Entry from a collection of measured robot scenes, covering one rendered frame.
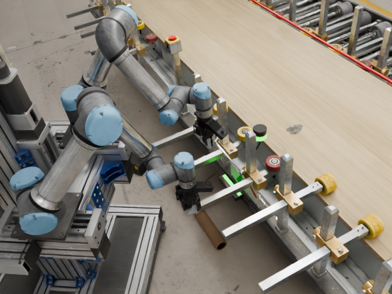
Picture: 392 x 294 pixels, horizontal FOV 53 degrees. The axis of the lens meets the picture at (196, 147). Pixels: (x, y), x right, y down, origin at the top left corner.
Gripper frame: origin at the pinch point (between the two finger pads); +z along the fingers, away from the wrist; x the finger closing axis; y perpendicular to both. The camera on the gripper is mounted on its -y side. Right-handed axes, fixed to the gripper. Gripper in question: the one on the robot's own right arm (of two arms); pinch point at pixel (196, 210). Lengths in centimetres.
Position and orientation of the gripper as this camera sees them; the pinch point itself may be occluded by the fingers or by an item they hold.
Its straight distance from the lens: 179.8
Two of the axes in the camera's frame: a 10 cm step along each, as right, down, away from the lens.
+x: 4.6, 5.8, -6.8
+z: 1.0, 7.2, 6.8
